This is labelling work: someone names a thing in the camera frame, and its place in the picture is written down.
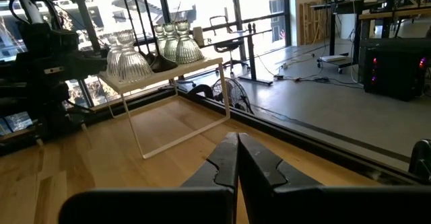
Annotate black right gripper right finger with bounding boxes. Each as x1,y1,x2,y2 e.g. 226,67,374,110
238,133,431,224

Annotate black office chair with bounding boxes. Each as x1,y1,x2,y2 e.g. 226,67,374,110
209,14,251,79

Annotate clear ribbed glass candle holder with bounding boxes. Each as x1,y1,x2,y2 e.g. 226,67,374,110
116,29,154,83
106,32,124,79
154,24,168,55
174,20,205,65
162,22,179,63

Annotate black metal candlestick holder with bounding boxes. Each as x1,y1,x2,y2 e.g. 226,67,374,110
115,0,145,55
137,0,178,73
129,0,156,65

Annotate wooden pallet frames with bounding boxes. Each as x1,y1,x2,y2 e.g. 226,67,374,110
298,0,333,46

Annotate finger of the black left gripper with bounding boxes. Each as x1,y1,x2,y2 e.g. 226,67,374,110
79,56,108,69
79,68,108,81

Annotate black floor cable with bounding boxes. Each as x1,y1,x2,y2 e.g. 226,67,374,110
255,44,364,84

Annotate white box on dolly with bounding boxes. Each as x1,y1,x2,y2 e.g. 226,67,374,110
316,54,350,74

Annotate black computer tower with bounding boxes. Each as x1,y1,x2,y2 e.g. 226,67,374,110
358,38,431,102

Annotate black aluminium table frame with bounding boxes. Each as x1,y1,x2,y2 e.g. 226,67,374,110
84,87,431,186

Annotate black standing desk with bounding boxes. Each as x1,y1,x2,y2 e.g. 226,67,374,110
201,22,274,86

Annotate beige cylinder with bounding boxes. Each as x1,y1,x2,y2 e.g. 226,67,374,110
193,26,205,47

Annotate grey metal pole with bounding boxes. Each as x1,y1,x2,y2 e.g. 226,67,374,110
11,0,45,25

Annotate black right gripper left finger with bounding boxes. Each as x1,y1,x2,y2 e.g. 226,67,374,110
59,132,240,224

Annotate black floor fan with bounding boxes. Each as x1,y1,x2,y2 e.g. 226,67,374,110
187,77,254,114

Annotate wooden top workbench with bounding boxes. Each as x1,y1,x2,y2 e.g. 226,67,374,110
309,0,431,57

